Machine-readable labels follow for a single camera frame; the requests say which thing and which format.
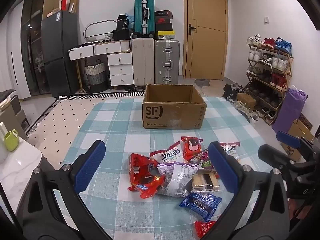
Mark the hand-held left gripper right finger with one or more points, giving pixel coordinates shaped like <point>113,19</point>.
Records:
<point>223,167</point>

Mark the wooden shoe rack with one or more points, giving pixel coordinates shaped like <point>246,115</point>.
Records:
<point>287,85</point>

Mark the black case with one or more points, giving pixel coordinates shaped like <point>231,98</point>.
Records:
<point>122,35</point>

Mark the large red cookie packet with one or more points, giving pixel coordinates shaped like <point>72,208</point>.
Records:
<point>142,170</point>

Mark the white red noodle snack packet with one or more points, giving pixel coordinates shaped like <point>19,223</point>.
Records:
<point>170,156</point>
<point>232,148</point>

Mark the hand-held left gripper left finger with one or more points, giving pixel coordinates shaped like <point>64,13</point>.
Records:
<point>90,167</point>

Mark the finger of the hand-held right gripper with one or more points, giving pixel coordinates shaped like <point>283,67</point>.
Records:
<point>272,156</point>
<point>287,138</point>

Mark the silver white snack bag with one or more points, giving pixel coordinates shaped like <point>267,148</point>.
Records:
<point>175,180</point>

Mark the green mug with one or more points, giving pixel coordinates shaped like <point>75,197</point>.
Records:
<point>11,141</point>

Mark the small white basket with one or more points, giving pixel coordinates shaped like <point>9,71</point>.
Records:
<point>108,36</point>

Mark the red pink-cream cookie packet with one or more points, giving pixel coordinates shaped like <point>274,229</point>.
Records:
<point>191,147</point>

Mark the purple bag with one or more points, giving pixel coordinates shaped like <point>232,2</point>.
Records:
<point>290,110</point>

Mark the silver suitcase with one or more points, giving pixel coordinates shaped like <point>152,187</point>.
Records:
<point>166,55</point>

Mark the slim brown cardboard box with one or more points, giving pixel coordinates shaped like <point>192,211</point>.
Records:
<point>74,3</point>

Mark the small red snack packet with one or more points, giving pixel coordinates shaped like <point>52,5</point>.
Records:
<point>203,228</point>

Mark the dark grey fridge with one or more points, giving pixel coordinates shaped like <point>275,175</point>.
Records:
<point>60,55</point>

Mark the woven laundry basket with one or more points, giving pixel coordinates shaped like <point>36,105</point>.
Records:
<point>96,77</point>

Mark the blue cookie packet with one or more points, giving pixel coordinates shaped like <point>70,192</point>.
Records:
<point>200,203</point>

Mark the white dresser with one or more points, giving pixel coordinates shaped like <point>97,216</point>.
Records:
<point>120,60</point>

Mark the oval metal mirror frame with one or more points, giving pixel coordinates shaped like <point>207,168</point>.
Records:
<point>86,30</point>

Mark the clear sandwich cake packet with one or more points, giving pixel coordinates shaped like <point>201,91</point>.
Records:
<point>202,182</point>

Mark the pile of loose shoes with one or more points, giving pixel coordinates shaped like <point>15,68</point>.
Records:
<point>232,90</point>

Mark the tan wooden door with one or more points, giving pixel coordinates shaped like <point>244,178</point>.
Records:
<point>205,42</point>

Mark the grey doormat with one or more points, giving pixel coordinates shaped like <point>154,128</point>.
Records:
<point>202,83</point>

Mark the printed cardboard box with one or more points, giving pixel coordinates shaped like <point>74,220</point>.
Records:
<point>300,132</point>

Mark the beige suitcase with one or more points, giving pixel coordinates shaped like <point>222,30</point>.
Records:
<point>142,62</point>

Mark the white marble side table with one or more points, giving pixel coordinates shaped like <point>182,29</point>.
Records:
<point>17,175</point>

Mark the black carton white label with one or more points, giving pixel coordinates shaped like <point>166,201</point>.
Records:
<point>123,22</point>

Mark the rows of racked shoes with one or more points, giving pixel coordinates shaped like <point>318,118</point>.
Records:
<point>277,62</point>

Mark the red black shoe box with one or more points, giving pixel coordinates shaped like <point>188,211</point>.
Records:
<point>163,20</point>

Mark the dark glass cabinet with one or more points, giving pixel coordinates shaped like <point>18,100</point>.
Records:
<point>32,42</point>

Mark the grey chair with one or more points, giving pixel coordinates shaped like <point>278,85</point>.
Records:
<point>10,102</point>

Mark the dotted cream rug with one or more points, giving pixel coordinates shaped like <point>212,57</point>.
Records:
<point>70,120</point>

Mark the small brown cardboard box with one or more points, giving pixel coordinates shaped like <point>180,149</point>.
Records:
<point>246,100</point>

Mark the small flat cardboard box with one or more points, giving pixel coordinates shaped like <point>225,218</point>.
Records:
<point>53,11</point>

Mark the teal suitcase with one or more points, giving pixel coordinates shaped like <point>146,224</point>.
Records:
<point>140,15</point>

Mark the white wardrobe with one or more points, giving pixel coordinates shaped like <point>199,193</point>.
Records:
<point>15,55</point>

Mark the blue plastic bag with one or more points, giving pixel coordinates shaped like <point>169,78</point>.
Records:
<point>130,18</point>

